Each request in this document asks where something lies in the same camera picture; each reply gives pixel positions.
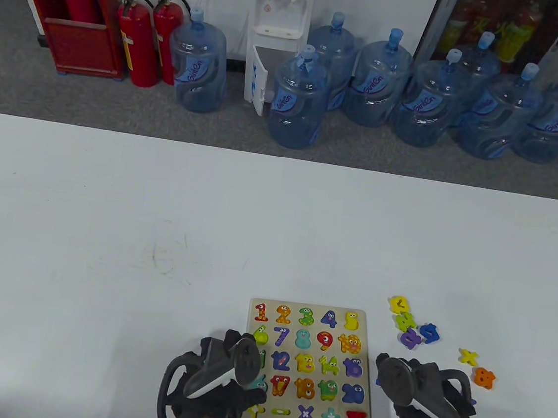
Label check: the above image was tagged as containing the person's left hand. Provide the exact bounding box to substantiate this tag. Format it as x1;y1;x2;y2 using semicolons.
158;323;275;418

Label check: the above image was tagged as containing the black and white left controller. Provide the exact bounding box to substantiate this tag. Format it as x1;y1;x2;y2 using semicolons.
183;332;264;407

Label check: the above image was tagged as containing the black and white controller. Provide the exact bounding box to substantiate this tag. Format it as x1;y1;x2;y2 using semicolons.
183;332;264;407
371;354;475;418

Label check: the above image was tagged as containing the set of colourful puzzle numbers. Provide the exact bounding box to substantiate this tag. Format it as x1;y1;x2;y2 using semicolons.
242;301;380;418

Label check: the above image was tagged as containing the wooden number puzzle board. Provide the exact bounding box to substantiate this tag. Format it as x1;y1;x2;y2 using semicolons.
237;297;386;418

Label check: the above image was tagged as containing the black and white right controller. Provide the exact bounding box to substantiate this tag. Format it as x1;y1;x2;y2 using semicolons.
371;354;475;418

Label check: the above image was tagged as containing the purple loose puzzle piece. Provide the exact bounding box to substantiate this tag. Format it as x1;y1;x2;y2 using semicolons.
398;327;424;351

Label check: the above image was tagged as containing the lime green loose puzzle piece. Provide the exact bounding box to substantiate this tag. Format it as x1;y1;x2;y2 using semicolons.
394;312;418;333

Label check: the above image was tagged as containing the yellow loose puzzle piece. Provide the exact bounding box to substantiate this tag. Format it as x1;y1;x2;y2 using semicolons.
388;295;413;316

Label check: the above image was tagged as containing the blue loose puzzle piece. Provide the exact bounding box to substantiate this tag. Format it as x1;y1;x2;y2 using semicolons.
418;322;442;345

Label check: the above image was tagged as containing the orange loose puzzle piece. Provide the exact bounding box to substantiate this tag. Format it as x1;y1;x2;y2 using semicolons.
472;367;497;390

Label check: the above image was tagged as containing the row of blue water jugs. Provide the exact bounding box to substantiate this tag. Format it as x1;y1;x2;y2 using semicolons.
159;0;558;177

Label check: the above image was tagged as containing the white water dispenser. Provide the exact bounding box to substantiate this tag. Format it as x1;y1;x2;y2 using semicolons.
240;0;316;122

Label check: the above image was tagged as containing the red fire extinguisher cabinet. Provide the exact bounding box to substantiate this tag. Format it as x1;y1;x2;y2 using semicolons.
3;0;132;82

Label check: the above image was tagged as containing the extinguisher with yellow label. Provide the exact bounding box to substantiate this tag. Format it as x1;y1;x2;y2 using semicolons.
493;2;542;66
445;0;476;51

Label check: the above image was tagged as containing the red fire extinguisher cylinder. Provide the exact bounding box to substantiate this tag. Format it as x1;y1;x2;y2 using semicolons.
61;0;103;26

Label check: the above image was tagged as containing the glass door fire cabinet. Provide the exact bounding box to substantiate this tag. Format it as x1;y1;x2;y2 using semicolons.
414;0;558;75

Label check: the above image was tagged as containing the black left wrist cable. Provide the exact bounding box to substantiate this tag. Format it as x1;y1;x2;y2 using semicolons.
139;349;195;418

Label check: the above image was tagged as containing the red extinguisher with black hose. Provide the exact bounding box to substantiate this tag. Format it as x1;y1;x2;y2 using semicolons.
144;0;192;87
111;0;168;90

